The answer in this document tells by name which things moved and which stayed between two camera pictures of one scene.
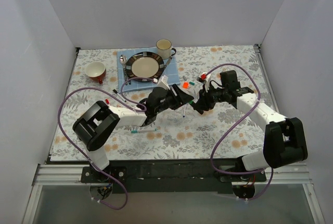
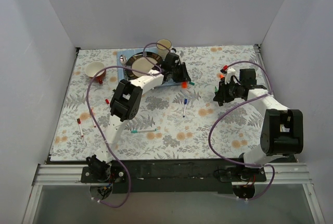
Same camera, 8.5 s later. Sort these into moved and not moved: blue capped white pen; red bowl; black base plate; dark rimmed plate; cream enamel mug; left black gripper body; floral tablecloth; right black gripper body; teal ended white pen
Moved: left black gripper body; right black gripper body
Not moved: blue capped white pen; red bowl; dark rimmed plate; cream enamel mug; teal ended white pen; floral tablecloth; black base plate
